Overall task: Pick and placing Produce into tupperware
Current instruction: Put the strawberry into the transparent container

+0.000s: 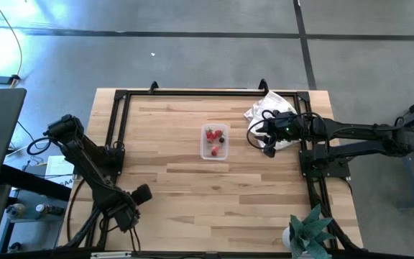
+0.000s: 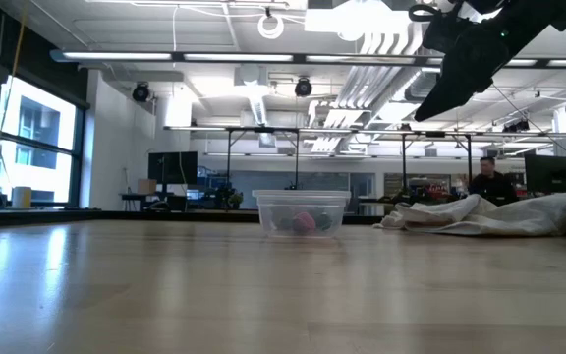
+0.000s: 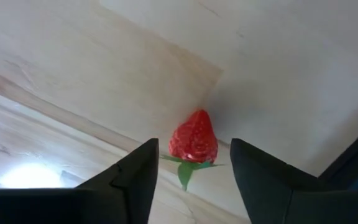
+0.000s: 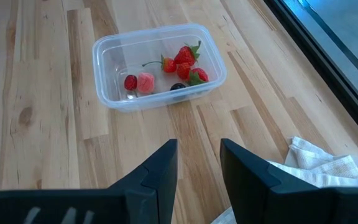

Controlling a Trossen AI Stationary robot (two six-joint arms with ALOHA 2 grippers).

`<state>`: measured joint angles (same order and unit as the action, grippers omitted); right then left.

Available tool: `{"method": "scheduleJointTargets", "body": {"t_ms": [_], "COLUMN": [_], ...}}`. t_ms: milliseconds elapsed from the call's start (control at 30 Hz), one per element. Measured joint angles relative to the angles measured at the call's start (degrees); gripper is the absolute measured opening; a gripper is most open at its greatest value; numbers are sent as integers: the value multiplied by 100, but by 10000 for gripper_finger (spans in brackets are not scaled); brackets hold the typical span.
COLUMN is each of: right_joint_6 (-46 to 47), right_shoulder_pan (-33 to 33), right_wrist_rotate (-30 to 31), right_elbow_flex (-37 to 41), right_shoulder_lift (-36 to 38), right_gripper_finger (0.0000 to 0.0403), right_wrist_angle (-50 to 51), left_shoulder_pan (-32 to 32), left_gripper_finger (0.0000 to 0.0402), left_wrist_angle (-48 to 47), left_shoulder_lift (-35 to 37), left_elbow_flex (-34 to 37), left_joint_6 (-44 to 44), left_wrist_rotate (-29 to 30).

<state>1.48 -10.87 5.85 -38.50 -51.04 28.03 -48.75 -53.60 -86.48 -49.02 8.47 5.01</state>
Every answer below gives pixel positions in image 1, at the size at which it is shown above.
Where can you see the silver metal bracket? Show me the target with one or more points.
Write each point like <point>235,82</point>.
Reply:
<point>110,254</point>

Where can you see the clear plastic tupperware container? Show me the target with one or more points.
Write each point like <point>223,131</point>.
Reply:
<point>207,153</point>

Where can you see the grey utility cart shelf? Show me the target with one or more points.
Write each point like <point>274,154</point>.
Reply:
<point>31,230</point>

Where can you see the white plant pot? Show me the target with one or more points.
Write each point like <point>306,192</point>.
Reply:
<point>285,239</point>

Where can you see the white paper sheet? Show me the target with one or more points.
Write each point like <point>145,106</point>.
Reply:
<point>58,169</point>

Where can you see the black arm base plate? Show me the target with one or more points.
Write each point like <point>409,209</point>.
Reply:
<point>118,171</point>
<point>332,170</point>

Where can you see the black aluminium table frame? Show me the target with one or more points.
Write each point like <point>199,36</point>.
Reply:
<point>210,93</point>

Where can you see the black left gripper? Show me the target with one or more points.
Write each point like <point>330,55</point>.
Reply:
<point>126,219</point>

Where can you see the small dark strawberry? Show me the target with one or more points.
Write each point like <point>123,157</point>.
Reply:
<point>214,153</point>

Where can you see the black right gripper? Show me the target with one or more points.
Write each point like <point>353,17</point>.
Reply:
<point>286,127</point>

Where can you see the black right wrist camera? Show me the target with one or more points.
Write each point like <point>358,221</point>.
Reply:
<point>270,151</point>

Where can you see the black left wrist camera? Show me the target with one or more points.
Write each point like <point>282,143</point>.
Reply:
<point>142,194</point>

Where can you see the dark bottle white cap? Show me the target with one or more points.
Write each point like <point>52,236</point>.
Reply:
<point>49,209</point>

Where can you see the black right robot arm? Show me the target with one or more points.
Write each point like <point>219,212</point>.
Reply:
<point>358,131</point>

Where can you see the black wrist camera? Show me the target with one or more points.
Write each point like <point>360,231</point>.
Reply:
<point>142,194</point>
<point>270,151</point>

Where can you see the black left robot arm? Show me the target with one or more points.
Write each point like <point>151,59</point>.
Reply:
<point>85,162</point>

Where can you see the green artificial succulent plant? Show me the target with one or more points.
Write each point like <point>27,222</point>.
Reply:
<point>309,234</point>

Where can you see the white checked cloth towel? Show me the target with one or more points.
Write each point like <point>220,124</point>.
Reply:
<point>268,104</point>

